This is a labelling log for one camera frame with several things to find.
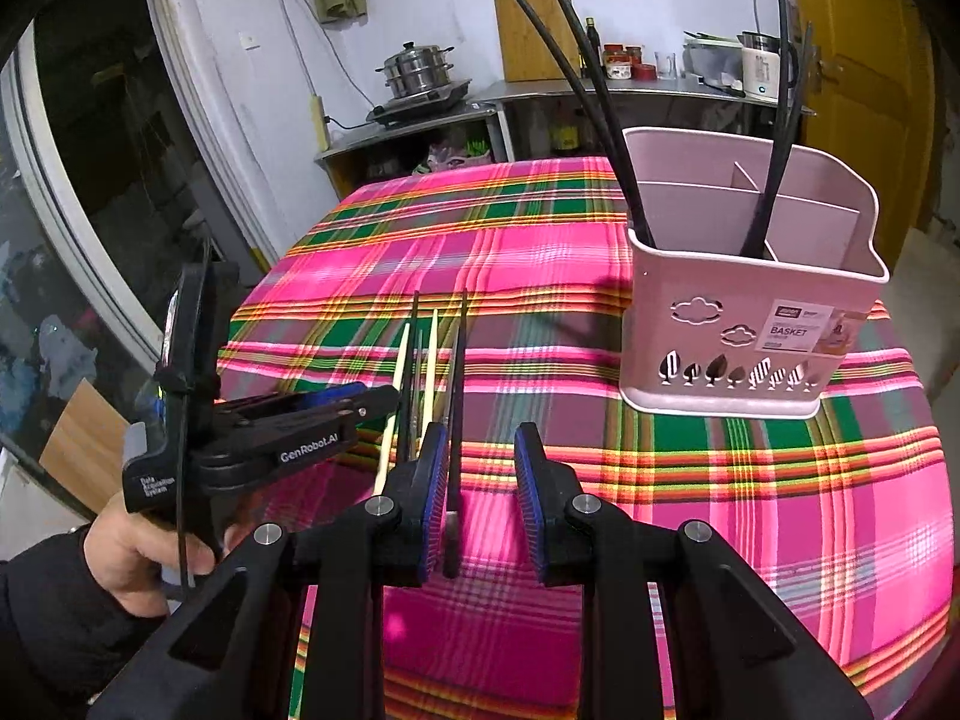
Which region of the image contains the metal kitchen shelf table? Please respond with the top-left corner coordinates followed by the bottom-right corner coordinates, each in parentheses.
top-left (475, 76), bottom-right (776, 161)

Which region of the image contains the yellow wooden door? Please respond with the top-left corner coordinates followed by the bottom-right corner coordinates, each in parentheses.
top-left (796, 0), bottom-right (935, 266)

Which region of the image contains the red lidded jar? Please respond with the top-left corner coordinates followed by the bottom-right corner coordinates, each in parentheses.
top-left (604, 44), bottom-right (633, 80)

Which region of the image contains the clear drinking glass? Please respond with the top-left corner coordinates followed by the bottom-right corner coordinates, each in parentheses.
top-left (654, 52), bottom-right (679, 80)

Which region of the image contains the light wooden chopstick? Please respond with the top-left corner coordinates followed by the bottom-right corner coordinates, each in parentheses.
top-left (420, 309), bottom-right (439, 442)
top-left (371, 320), bottom-right (413, 497)

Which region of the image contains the pink plaid tablecloth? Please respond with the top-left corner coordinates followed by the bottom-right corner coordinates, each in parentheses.
top-left (221, 158), bottom-right (953, 718)

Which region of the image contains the black induction cooker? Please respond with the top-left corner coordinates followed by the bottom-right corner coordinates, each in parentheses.
top-left (366, 80), bottom-right (470, 125)

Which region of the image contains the white electric kettle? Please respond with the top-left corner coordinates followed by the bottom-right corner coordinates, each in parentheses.
top-left (737, 31), bottom-right (799, 103)

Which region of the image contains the person's left hand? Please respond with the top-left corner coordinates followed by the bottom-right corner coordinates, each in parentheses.
top-left (83, 493), bottom-right (263, 617)

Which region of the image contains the low metal shelf stand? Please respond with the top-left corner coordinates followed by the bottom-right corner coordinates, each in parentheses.
top-left (314, 103), bottom-right (514, 200)

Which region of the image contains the clear plastic storage box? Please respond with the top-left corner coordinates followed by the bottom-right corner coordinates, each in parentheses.
top-left (682, 31), bottom-right (743, 94)

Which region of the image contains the yellow power strip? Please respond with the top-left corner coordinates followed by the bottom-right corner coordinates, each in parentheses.
top-left (309, 94), bottom-right (331, 153)

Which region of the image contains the wooden cutting board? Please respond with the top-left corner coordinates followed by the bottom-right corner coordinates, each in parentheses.
top-left (493, 0), bottom-right (579, 83)

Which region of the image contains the dark oil bottle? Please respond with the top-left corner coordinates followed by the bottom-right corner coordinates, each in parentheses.
top-left (584, 16), bottom-right (604, 70)

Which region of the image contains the stainless steel steamer pot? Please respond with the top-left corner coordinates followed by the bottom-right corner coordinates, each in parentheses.
top-left (376, 41), bottom-right (454, 99)

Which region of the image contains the black chopstick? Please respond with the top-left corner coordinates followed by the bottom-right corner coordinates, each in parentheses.
top-left (742, 23), bottom-right (814, 259)
top-left (527, 0), bottom-right (656, 249)
top-left (395, 293), bottom-right (420, 465)
top-left (514, 0), bottom-right (654, 247)
top-left (443, 293), bottom-right (469, 578)
top-left (740, 0), bottom-right (796, 259)

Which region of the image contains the pink plastic utensil basket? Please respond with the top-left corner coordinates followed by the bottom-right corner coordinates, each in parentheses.
top-left (619, 127), bottom-right (890, 419)

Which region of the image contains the pink small basket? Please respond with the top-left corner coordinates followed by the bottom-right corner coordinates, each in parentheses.
top-left (425, 145), bottom-right (493, 172)

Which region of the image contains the white wall switch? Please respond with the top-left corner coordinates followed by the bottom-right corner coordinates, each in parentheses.
top-left (238, 32), bottom-right (260, 50)

